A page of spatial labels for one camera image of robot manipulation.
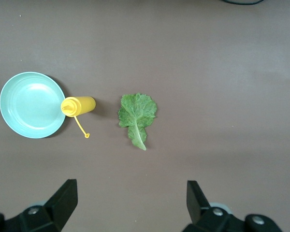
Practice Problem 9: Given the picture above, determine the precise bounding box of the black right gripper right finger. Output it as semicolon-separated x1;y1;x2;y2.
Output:
182;180;285;232

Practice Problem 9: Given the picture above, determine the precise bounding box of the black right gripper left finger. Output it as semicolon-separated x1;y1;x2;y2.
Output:
0;179;78;232

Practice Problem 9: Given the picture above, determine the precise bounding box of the yellow mustard squeeze bottle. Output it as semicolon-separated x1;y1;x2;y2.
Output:
60;96;96;139

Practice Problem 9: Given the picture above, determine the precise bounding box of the green lettuce leaf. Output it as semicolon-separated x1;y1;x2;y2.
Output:
117;92;158;151

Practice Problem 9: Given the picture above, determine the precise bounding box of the mint green plate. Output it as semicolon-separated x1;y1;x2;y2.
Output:
0;71;66;139

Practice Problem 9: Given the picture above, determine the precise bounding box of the brown table cover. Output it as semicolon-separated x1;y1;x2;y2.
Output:
0;0;290;232

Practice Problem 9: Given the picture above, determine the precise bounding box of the black looping cable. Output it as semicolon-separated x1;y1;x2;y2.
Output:
219;0;266;5

